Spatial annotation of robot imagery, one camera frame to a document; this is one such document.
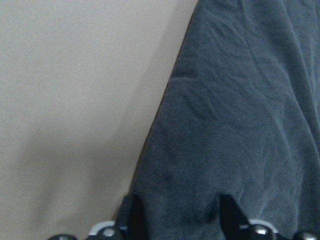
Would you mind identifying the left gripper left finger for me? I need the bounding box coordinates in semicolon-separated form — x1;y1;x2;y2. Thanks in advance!
119;195;148;240

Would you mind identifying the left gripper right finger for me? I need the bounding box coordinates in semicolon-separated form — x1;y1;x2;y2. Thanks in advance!
219;194;251;240

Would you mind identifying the black t-shirt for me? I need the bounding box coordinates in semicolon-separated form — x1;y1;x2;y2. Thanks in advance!
131;0;320;240

